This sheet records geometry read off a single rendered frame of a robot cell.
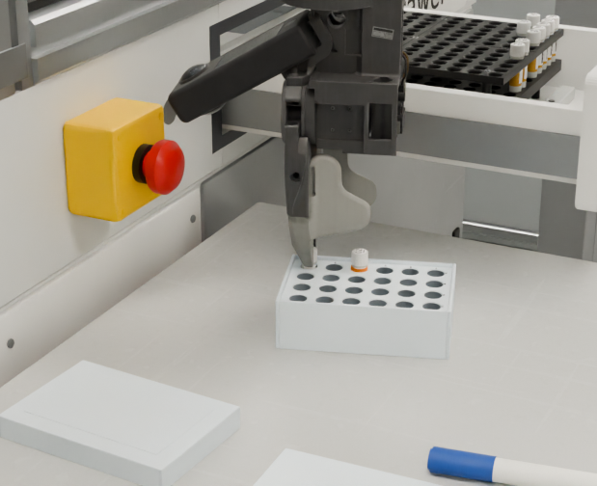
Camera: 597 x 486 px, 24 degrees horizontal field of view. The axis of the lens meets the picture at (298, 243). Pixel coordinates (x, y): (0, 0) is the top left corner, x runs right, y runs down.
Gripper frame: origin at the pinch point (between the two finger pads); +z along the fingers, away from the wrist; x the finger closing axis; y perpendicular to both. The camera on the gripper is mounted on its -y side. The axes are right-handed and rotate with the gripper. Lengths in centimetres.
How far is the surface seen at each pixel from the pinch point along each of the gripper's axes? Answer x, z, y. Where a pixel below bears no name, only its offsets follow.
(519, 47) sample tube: 21.7, -9.9, 15.6
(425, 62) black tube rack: 19.7, -8.8, 7.9
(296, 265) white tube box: -0.1, 1.7, -0.3
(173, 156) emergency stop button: -2.4, -7.4, -8.9
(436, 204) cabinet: 73, 25, 7
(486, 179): 196, 67, 14
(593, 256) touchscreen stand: 110, 47, 31
